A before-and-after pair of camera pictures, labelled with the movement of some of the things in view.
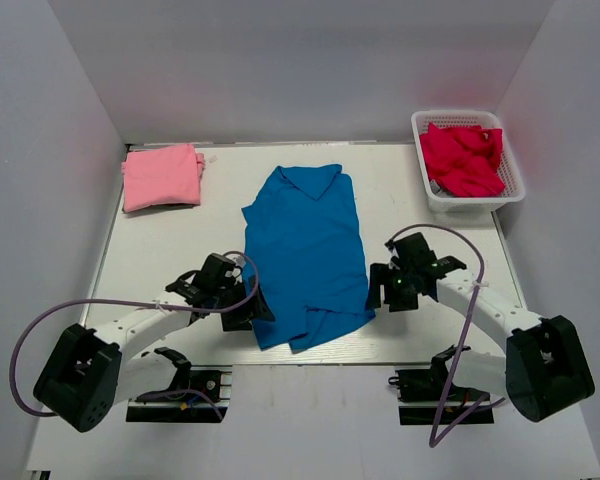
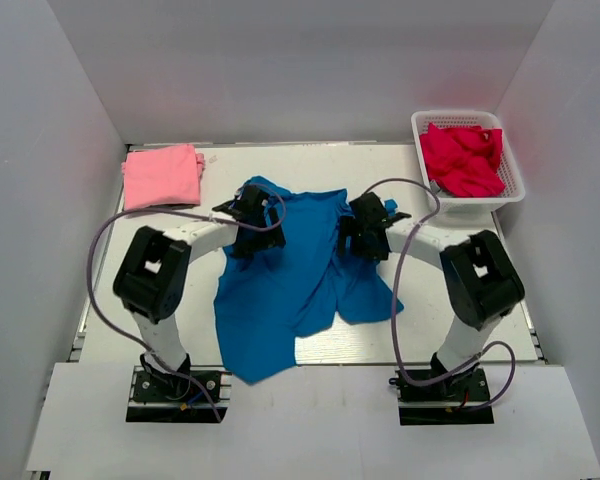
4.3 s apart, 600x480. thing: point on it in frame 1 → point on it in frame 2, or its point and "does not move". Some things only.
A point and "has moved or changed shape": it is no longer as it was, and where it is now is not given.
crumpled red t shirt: [463, 160] does not move
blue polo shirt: [303, 255] has moved or changed shape
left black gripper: [241, 310] → [259, 240]
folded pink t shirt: [162, 176] does not move
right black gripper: [393, 291] → [360, 240]
